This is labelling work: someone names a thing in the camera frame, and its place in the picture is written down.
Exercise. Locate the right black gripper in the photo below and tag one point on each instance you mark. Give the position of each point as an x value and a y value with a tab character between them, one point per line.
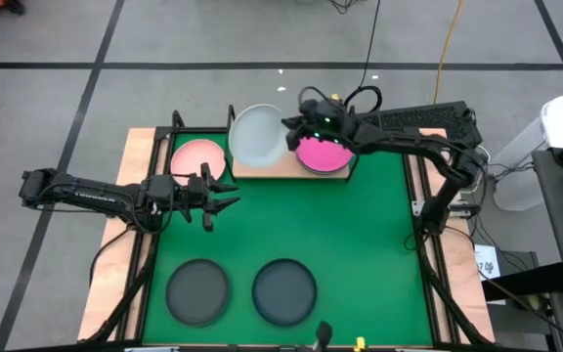
325	122

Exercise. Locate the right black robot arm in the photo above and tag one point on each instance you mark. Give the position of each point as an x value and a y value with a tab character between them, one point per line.
408	142

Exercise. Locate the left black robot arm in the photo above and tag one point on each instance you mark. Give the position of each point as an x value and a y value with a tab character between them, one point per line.
91	193

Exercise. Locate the white mounting bracket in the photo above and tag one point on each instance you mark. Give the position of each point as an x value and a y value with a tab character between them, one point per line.
418	207

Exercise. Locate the dark blue-grey plate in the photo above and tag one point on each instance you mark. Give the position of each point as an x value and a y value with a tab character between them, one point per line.
284	292

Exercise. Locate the magenta plate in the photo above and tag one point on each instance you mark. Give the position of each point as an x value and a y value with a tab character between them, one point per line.
323	157

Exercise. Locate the black table frame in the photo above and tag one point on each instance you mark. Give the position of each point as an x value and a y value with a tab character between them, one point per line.
188	130

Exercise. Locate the pale pink plate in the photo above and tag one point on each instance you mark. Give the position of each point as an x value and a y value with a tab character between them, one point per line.
188	159

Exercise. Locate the white paper sheet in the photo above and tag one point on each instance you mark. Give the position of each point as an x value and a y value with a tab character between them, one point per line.
488	261

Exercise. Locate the white plate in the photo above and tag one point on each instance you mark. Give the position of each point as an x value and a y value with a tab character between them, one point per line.
257	137

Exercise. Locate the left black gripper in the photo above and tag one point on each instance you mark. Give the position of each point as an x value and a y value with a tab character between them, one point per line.
196	190

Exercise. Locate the dark grey plate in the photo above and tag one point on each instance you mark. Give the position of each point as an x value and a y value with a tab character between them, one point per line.
197	292

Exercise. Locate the green table mat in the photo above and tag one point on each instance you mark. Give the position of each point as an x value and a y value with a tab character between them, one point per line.
311	230

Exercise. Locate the black metal beam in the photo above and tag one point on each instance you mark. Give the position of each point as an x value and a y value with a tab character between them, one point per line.
526	283

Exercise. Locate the black perforated computer case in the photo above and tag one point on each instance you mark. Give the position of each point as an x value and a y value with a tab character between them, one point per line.
423	119

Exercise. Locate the yellow clamp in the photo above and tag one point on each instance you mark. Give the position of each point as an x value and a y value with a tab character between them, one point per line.
359	343

